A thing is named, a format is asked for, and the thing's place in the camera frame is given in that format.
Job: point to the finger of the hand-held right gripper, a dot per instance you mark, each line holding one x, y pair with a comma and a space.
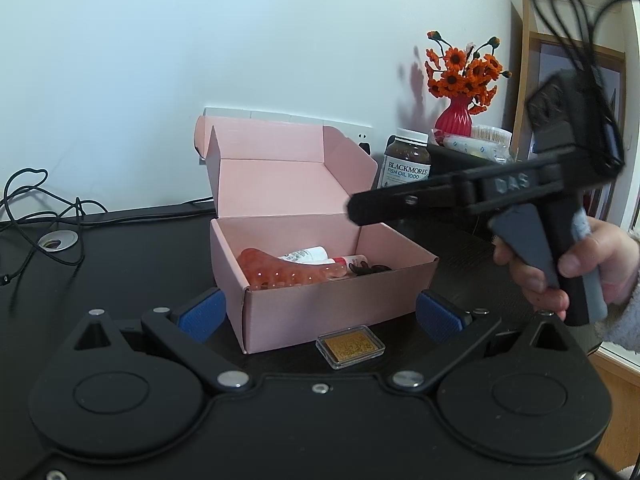
390, 205

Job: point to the pink cardboard box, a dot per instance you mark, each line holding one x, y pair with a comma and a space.
310, 320

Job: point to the person's right forearm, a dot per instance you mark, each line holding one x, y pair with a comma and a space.
625, 325

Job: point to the black wall plug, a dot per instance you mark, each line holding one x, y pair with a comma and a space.
365, 149

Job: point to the gold card clear case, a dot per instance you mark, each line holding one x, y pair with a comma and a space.
350, 346

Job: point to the black bow hair clip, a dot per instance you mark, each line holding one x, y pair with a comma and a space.
370, 269

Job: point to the brown supplement bottle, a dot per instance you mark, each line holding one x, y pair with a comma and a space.
407, 160

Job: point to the white wall socket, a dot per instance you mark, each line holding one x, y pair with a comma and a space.
367, 135

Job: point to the translucent red comb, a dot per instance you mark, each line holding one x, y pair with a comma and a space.
270, 270

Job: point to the grey desk grommet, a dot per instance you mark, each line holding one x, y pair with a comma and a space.
72, 240

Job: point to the white tube red band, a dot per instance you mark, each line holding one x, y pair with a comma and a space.
347, 262

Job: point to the person's right hand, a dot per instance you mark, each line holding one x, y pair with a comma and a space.
620, 255

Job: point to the red vase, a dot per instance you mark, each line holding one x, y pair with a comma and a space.
452, 120

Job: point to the black desktop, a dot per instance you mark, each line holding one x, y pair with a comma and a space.
125, 270

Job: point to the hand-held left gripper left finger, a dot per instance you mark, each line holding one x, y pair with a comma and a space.
202, 312

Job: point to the cotton swab pack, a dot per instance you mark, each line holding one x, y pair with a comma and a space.
475, 149

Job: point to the wooden picture frame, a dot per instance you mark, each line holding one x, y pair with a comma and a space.
570, 41

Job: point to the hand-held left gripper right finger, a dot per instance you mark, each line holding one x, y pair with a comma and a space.
440, 315

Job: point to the white crimped tube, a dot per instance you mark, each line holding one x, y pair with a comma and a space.
302, 255

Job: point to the orange artificial flowers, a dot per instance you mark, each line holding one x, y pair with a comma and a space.
465, 75

